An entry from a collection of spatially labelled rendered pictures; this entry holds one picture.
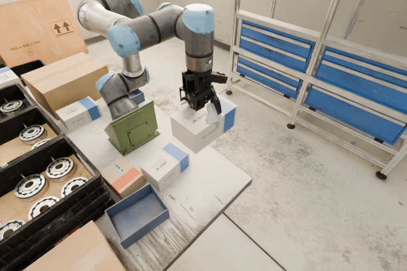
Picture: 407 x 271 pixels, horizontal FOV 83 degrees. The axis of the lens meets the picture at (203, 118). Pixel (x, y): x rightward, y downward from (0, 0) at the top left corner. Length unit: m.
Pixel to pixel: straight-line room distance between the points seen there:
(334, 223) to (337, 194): 0.25
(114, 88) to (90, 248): 0.71
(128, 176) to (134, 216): 0.17
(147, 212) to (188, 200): 0.17
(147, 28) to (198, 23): 0.13
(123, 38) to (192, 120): 0.31
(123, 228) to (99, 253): 0.21
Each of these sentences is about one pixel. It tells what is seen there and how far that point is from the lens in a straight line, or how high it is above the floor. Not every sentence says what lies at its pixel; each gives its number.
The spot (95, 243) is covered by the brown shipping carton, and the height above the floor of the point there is 0.86.
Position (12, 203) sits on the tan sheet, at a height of 0.83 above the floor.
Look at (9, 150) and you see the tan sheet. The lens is 1.36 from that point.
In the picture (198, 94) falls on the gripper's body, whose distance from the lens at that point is 0.65.
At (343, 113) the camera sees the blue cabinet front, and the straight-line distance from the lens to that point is 2.21.
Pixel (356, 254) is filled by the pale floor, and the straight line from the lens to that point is 1.97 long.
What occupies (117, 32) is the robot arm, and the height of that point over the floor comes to 1.43.
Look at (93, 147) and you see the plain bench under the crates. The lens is 1.36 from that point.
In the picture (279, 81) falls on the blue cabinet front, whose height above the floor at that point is 0.44.
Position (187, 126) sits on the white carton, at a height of 1.14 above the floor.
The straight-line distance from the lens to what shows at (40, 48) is 3.95.
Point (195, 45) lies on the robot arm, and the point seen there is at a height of 1.39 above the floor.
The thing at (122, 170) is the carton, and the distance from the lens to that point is 1.11.
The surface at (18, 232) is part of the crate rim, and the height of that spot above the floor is 0.93.
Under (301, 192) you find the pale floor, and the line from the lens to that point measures 2.03.
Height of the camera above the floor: 1.63
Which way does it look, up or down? 42 degrees down
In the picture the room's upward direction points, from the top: straight up
